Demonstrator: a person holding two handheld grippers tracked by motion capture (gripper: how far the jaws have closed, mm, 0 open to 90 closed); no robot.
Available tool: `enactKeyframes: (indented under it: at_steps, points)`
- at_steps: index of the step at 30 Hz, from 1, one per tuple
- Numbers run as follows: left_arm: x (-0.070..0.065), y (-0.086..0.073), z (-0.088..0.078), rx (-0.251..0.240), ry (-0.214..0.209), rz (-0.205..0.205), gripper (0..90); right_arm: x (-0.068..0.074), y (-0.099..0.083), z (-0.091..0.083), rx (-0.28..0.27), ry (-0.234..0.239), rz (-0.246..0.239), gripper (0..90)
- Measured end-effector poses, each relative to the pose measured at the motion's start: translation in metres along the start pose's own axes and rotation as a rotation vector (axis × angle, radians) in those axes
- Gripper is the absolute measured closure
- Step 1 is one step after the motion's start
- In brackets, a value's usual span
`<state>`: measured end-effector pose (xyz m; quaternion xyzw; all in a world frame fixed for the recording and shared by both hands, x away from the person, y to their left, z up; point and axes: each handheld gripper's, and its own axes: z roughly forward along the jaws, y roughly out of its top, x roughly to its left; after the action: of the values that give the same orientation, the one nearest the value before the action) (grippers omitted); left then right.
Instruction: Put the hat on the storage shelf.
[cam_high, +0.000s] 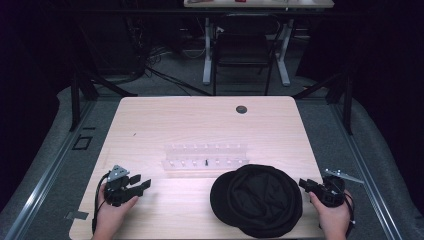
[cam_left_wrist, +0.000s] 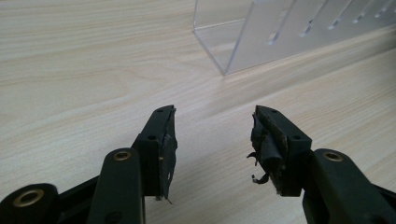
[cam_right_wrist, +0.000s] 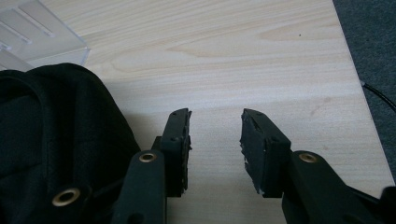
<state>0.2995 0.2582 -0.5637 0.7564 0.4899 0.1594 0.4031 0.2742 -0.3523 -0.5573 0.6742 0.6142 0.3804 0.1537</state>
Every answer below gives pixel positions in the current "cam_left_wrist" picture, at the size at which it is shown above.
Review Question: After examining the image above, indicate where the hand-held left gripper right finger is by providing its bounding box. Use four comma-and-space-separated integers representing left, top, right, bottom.
247, 105, 396, 224

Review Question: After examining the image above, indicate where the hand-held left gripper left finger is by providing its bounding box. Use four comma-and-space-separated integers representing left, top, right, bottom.
87, 105, 178, 224

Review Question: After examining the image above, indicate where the clear acrylic slotted rack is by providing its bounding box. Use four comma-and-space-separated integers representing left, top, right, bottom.
192, 0, 396, 77

